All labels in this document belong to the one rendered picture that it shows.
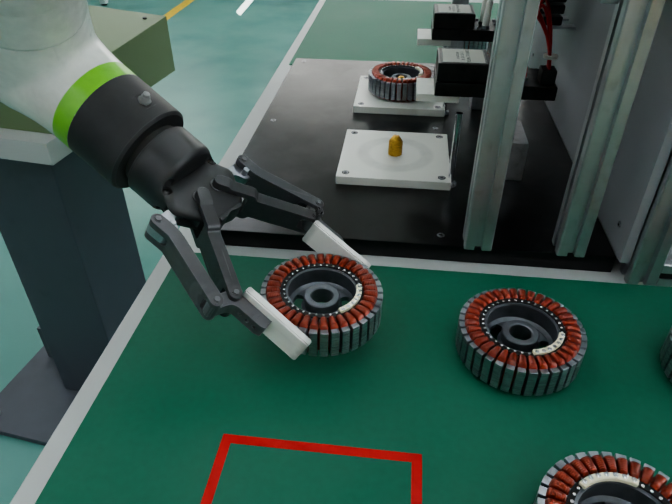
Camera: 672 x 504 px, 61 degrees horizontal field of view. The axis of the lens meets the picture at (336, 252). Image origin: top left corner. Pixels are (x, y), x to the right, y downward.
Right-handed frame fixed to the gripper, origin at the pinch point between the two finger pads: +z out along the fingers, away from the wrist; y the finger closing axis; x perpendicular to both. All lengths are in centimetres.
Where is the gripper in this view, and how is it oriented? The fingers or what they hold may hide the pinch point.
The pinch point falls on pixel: (319, 296)
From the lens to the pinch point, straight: 53.3
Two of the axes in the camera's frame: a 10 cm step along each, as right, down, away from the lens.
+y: -4.6, 5.2, -7.2
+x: 4.6, -5.6, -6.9
